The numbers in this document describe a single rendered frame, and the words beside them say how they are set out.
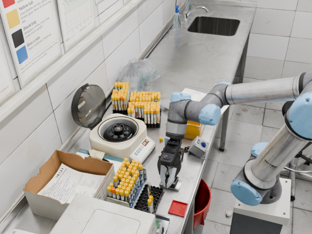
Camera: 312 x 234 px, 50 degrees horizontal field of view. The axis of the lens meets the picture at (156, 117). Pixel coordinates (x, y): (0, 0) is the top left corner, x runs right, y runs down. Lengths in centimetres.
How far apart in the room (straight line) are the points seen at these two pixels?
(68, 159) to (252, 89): 85
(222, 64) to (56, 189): 147
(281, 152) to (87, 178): 82
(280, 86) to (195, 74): 122
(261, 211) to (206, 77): 111
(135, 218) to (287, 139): 50
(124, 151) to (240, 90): 63
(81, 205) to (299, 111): 69
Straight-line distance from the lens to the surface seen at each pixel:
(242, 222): 153
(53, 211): 143
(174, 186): 149
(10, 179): 147
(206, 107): 116
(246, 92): 119
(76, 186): 149
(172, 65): 241
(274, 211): 144
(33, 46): 141
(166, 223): 135
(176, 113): 122
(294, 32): 364
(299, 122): 97
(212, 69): 236
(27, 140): 149
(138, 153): 160
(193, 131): 170
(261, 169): 117
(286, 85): 113
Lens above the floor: 201
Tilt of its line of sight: 37 degrees down
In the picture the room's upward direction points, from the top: 2 degrees counter-clockwise
